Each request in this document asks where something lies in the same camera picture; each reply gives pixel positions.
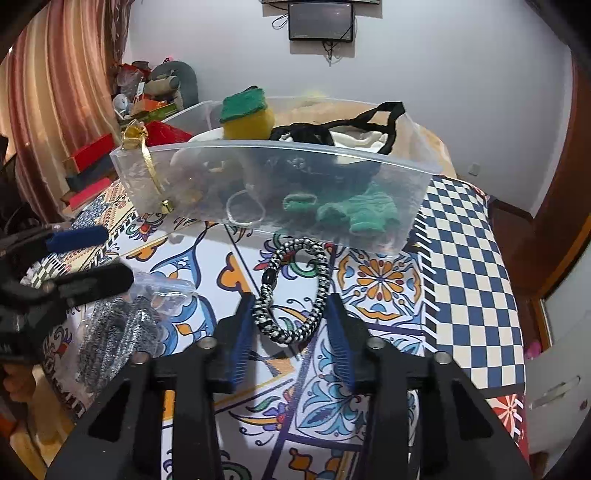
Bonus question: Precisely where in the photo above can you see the black white braided rope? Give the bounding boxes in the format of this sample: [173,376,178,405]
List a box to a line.
[250,237,333,346]

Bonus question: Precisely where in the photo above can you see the gold ribbon bow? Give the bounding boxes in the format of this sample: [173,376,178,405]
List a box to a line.
[122,119,174,214]

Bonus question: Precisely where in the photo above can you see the green knitted cloth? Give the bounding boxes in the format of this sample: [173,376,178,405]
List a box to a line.
[283,181,401,238]

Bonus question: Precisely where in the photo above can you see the yellow sponge green top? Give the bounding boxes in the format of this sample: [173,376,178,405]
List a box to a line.
[219,86,274,140]

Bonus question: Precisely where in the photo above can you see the black gold trimmed pouch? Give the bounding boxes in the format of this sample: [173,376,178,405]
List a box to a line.
[263,154,381,190]

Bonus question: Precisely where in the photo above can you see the black strap cream bag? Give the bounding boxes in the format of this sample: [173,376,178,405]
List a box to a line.
[270,102,406,155]

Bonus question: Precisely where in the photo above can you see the patterned colourful bed cover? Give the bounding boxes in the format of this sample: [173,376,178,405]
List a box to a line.
[37,177,531,479]

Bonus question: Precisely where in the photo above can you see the silver mesh in plastic bag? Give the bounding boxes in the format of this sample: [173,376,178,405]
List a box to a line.
[75,270,197,396]

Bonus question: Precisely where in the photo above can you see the red gift box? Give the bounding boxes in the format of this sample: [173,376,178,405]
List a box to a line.
[63,133,115,176]

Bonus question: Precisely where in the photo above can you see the pink striped curtain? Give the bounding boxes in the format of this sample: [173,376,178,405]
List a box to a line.
[1,1,131,223]

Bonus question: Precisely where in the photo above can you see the green storage box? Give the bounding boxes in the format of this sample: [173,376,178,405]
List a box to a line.
[117,99,178,122]

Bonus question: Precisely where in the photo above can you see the white cabinet with stickers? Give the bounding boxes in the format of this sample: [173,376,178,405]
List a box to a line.
[523,257,591,462]

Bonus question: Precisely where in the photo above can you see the grey plush toy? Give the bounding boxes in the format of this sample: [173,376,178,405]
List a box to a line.
[144,61,199,111]

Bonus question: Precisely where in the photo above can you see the brown wooden door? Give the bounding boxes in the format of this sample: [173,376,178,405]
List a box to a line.
[489,66,590,350]

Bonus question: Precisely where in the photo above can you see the clear plastic storage bin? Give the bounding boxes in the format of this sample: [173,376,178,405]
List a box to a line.
[111,101,441,255]

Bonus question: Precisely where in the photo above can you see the beige fleece blanket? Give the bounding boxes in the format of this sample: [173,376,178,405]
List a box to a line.
[267,97,457,178]

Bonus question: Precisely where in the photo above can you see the wall mounted black television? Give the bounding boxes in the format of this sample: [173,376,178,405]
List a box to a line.
[259,0,382,5]

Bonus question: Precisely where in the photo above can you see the small black wall monitor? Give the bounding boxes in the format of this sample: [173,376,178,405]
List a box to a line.
[287,2,356,43]

